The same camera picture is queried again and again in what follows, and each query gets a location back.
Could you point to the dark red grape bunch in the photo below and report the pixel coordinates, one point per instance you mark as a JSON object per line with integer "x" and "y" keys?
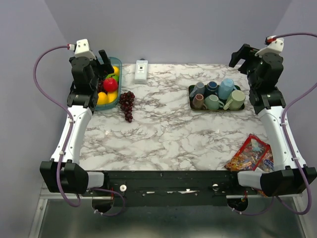
{"x": 126, "y": 102}

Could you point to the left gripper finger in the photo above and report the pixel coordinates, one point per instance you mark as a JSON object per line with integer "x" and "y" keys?
{"x": 104, "y": 56}
{"x": 108, "y": 68}

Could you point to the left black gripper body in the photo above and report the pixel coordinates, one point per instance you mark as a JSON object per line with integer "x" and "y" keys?
{"x": 97, "y": 67}

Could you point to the grey-blue mug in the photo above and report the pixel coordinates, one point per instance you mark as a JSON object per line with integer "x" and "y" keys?
{"x": 199, "y": 88}

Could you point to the white rectangular device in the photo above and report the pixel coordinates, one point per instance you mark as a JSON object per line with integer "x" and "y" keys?
{"x": 141, "y": 71}

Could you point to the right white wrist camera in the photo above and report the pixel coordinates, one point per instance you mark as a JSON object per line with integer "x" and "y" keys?
{"x": 273, "y": 45}

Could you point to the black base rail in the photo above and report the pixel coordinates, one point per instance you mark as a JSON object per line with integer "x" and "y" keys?
{"x": 172, "y": 188}

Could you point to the yellow lemon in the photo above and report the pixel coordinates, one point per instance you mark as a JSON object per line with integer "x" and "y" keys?
{"x": 112, "y": 96}

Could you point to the light blue mug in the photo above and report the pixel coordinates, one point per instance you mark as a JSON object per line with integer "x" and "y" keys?
{"x": 225, "y": 88}

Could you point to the orange fruit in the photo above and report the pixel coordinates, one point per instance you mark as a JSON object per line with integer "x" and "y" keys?
{"x": 102, "y": 98}

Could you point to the dark green tray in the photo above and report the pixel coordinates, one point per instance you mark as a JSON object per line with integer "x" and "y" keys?
{"x": 190, "y": 88}

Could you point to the dark blue mug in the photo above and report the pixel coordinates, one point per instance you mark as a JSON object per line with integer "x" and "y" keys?
{"x": 211, "y": 89}

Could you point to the grapes in bin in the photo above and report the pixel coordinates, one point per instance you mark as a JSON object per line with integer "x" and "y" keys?
{"x": 101, "y": 86}

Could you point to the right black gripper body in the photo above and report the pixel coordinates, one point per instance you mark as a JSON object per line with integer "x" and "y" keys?
{"x": 249, "y": 55}

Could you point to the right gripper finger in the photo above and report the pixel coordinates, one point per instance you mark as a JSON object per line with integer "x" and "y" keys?
{"x": 246, "y": 66}
{"x": 235, "y": 58}

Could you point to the red apple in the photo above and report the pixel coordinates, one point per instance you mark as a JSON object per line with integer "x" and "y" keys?
{"x": 110, "y": 85}

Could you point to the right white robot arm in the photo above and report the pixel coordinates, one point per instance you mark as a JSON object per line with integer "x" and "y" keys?
{"x": 290, "y": 170}

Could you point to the red snack packet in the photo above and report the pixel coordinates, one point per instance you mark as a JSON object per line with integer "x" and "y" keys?
{"x": 248, "y": 155}

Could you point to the brown mug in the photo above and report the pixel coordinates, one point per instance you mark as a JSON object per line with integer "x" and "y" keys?
{"x": 198, "y": 102}

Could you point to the blue-red snack packet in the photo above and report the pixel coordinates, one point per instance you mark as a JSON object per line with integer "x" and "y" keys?
{"x": 265, "y": 164}

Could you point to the yellow mango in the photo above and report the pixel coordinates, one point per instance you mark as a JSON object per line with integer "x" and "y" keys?
{"x": 116, "y": 70}

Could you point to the aluminium frame rail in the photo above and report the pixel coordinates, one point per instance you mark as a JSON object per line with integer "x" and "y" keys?
{"x": 53, "y": 217}

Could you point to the light green mug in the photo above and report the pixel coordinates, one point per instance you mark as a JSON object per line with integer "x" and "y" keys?
{"x": 235, "y": 100}

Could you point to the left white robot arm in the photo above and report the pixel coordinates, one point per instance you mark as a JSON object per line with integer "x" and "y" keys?
{"x": 62, "y": 173}

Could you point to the teal green cup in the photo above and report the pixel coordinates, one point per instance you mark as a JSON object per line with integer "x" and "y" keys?
{"x": 212, "y": 102}

